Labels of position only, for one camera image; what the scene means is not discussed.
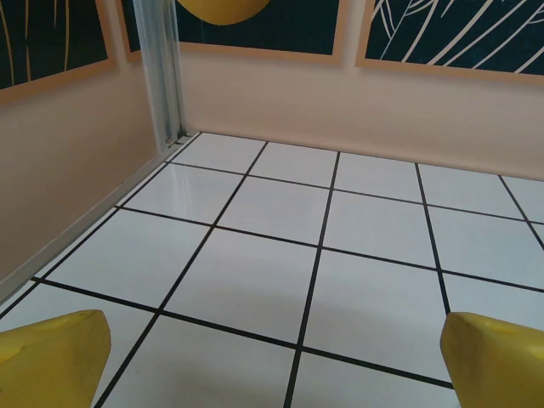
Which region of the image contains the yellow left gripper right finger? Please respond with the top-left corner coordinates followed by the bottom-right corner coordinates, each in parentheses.
top-left (439, 311), bottom-right (544, 408)

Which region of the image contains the dark panel with leaf lines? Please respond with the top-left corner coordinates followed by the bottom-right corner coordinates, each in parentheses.
top-left (354, 0), bottom-right (544, 86)

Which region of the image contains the dark panel with orange oval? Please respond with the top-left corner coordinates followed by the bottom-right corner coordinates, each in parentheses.
top-left (116, 0), bottom-right (344, 67)

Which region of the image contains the aluminium corner post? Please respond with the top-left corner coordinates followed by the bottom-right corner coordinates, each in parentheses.
top-left (134, 0), bottom-right (190, 148)

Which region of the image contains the dark panel with gold lines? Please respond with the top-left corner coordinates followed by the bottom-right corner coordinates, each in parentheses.
top-left (0, 0), bottom-right (116, 105)

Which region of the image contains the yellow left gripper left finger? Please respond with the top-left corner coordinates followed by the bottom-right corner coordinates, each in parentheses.
top-left (0, 309), bottom-right (112, 408)

